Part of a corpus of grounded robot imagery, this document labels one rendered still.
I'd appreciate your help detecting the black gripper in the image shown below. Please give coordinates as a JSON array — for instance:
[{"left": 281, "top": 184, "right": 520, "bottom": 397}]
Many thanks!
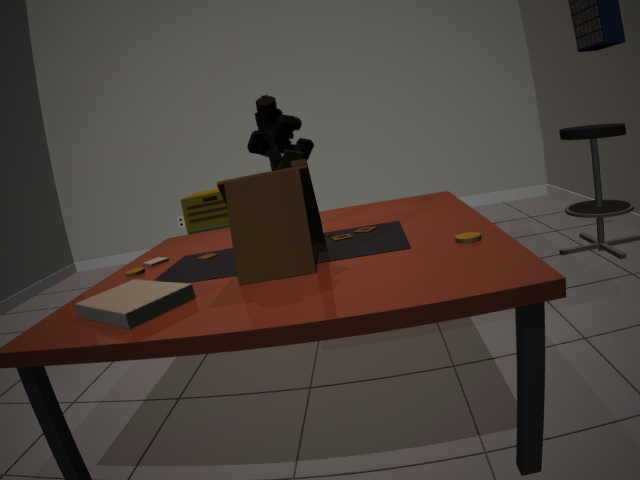
[{"left": 247, "top": 125, "right": 314, "bottom": 161}]

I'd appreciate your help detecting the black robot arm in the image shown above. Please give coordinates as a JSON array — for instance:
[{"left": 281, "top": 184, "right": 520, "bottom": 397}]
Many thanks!
[{"left": 255, "top": 95, "right": 302, "bottom": 171}]

